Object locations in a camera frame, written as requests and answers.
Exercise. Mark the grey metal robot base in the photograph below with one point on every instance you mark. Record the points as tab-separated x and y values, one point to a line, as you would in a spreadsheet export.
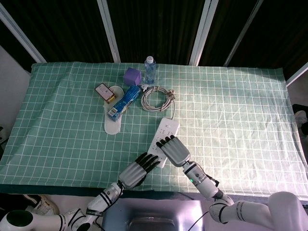
144	211

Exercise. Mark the white power strip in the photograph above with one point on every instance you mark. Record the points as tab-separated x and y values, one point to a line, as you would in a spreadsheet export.
166	127

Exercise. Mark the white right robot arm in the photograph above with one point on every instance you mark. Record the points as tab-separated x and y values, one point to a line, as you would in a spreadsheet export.
204	183

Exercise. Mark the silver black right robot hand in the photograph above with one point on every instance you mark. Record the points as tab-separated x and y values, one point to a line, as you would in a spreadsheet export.
175	151

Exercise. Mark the purple cube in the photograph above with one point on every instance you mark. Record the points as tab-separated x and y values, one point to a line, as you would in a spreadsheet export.
131	77

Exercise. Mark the white black striped shoe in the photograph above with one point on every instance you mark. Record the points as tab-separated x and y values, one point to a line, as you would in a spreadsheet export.
43	204

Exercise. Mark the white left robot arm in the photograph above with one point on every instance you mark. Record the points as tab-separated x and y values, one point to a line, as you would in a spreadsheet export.
106	197

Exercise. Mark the green checked tablecloth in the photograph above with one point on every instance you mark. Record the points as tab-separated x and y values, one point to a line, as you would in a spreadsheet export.
228	108

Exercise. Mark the clear plastic water bottle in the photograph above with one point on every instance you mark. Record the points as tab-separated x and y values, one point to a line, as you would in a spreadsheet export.
149	72

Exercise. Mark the long blue carton box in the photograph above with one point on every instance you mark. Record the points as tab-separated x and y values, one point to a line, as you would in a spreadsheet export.
122	103

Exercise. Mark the white shoe insole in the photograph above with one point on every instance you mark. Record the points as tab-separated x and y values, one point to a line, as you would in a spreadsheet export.
111	127

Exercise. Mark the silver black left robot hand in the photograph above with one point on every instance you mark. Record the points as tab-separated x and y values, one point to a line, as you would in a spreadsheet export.
132	175

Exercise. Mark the white frame post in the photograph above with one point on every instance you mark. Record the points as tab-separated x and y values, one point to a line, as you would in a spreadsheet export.
109	31
24	36
243	33
203	31
297	74

